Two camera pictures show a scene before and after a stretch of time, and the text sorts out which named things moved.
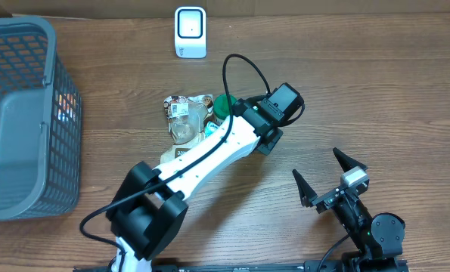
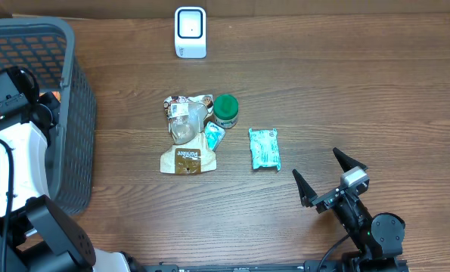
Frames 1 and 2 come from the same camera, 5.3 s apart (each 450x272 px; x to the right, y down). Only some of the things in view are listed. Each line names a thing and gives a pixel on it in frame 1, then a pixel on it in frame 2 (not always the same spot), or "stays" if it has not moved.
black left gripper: (267, 153) → (53, 102)
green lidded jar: (221, 109) stays
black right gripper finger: (306, 193) stays
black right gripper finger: (347, 162) stays
